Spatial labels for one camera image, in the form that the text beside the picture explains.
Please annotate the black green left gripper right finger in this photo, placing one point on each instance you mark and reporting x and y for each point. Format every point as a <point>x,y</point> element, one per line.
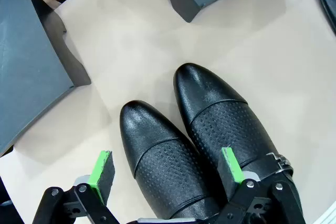
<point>233,171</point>

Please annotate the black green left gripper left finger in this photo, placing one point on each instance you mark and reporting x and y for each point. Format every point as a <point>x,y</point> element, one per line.
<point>101,182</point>

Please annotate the black perforated buckle shoe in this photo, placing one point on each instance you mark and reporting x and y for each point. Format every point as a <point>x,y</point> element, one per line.
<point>162,161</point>
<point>218,113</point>

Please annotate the plain black shoe stand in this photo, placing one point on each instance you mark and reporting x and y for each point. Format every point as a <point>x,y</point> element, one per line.
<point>26,64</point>

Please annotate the black smooth loafer shoe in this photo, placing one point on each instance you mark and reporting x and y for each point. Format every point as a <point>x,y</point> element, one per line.
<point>328,3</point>

